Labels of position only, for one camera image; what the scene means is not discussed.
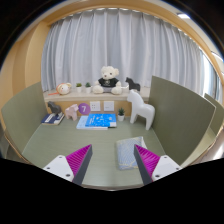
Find ceiling light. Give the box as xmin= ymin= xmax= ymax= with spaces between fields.
xmin=176 ymin=12 xmax=192 ymax=20

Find bright blue book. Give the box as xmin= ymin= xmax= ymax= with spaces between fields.
xmin=85 ymin=113 xmax=118 ymax=129

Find black horse figure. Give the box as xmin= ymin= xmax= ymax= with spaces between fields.
xmin=125 ymin=77 xmax=141 ymax=92

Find white wall socket plate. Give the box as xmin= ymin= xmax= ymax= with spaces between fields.
xmin=89 ymin=100 xmax=102 ymax=113
xmin=103 ymin=100 xmax=115 ymax=113

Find pink horse figure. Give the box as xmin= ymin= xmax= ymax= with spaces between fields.
xmin=64 ymin=103 xmax=80 ymax=121

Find cream teddy bear, black shirt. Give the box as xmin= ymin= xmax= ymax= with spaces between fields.
xmin=91 ymin=65 xmax=123 ymax=96

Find dark grey horse figure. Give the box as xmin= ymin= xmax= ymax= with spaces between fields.
xmin=47 ymin=100 xmax=62 ymax=116

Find wooden desk ledge shelf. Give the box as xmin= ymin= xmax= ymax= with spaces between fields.
xmin=43 ymin=87 xmax=151 ymax=118

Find small cream orange plush toy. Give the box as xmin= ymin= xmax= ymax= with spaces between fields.
xmin=55 ymin=82 xmax=73 ymax=96

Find white grey curtain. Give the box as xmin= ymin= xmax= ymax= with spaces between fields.
xmin=40 ymin=8 xmax=214 ymax=98

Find dark blue book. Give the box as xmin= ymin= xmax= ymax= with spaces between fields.
xmin=41 ymin=112 xmax=66 ymax=126

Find round purple number sign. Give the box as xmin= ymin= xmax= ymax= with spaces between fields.
xmin=77 ymin=102 xmax=92 ymax=116

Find green desk divider panel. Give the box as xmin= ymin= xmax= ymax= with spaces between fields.
xmin=147 ymin=75 xmax=217 ymax=166
xmin=203 ymin=93 xmax=224 ymax=136
xmin=0 ymin=81 xmax=49 ymax=154

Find large white horse figure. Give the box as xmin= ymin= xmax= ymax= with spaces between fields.
xmin=126 ymin=89 xmax=156 ymax=131

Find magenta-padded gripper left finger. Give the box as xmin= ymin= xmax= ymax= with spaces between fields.
xmin=42 ymin=143 xmax=94 ymax=186

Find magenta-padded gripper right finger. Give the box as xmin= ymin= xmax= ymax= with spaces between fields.
xmin=133 ymin=144 xmax=183 ymax=186

